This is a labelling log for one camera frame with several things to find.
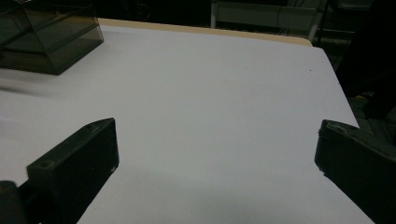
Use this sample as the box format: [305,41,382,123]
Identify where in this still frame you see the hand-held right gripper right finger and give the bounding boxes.
[314,119,396,224]

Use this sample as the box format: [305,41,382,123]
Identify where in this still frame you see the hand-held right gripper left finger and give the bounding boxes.
[19,117,120,224]

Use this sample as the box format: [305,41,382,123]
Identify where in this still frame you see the dark clear plastic drawer box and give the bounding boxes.
[0,0,105,76]

